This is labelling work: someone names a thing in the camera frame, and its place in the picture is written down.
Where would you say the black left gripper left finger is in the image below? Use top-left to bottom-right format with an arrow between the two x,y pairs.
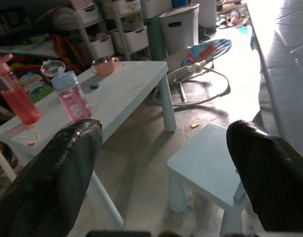
0,118 -> 103,237

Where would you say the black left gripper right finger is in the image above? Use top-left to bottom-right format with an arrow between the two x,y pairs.
227,119 -> 303,233

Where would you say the light blue kids stool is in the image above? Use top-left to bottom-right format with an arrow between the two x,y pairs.
167,123 -> 250,237

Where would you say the tall pink lidded bottle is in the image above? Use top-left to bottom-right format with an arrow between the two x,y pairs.
0,53 -> 41,127

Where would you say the pink bottle blue lid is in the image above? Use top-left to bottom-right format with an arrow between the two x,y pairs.
40,60 -> 92,123

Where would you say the colourful toy mat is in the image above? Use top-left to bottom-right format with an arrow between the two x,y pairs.
17,64 -> 57,103

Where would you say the large grey glossy panel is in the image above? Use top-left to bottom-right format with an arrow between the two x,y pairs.
245,0 -> 303,158

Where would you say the light blue kids table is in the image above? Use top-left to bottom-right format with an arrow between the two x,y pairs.
0,61 -> 177,229

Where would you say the pink cup steel inside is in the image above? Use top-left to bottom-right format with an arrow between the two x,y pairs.
91,55 -> 120,76

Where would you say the orange brown bag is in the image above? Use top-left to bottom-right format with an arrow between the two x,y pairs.
52,34 -> 80,75

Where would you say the white drawer rack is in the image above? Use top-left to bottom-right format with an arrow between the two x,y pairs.
102,0 -> 152,61
67,0 -> 115,65

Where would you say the colourful baby bouncer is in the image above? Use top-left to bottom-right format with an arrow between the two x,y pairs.
166,39 -> 232,107

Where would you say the white lidded storage bin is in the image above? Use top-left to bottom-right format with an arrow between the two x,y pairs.
158,3 -> 200,55

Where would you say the green cylinder container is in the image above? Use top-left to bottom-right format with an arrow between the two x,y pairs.
143,17 -> 167,62

